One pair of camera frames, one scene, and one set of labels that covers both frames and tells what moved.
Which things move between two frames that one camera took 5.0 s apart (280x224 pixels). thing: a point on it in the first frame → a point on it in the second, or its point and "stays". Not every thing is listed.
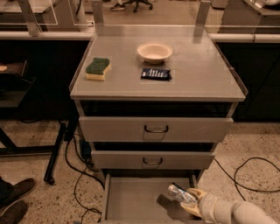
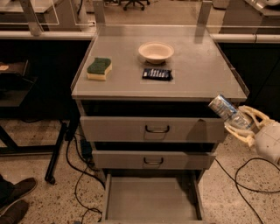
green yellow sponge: [97, 68] stays
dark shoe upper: [10, 192] stays
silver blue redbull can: [181, 193] → [230, 113]
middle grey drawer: [152, 159] stays
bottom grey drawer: [144, 199] stays
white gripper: [206, 206] → [269, 141]
